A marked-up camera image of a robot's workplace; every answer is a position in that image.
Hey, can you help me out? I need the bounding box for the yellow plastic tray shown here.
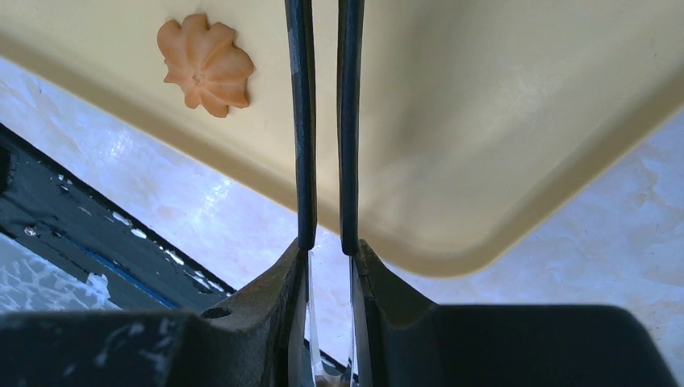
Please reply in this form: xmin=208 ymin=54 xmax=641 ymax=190
xmin=1 ymin=1 xmax=683 ymax=277

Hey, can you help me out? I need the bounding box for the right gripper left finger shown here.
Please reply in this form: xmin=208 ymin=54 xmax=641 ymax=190
xmin=1 ymin=1 xmax=316 ymax=386

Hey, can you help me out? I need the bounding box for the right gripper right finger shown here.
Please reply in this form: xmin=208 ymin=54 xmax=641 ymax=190
xmin=337 ymin=1 xmax=675 ymax=386

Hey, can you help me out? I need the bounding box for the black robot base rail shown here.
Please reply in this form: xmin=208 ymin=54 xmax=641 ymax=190
xmin=0 ymin=123 xmax=343 ymax=375

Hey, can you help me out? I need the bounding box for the orange flower cookie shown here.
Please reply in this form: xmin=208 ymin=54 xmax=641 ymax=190
xmin=156 ymin=14 xmax=255 ymax=118

